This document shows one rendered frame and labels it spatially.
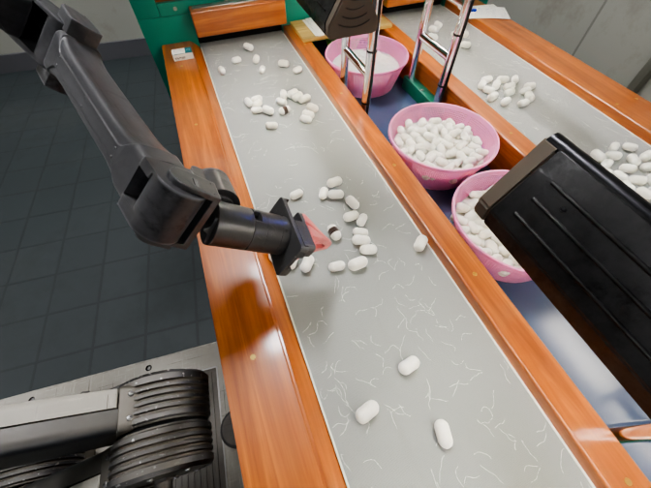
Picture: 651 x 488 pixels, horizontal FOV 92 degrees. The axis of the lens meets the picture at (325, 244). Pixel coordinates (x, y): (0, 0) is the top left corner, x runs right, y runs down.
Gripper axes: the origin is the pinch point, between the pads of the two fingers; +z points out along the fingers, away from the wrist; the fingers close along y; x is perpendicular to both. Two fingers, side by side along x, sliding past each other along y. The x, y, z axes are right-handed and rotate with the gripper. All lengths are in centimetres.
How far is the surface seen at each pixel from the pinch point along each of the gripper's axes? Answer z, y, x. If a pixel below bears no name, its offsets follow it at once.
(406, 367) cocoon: 8.5, -20.8, 2.2
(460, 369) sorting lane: 16.3, -23.7, -1.5
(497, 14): 79, 80, -57
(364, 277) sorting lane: 10.5, -3.7, 3.0
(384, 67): 40, 64, -21
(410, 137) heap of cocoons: 31.5, 29.0, -14.7
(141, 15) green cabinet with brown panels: -21, 98, 13
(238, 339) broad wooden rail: -9.5, -8.1, 16.0
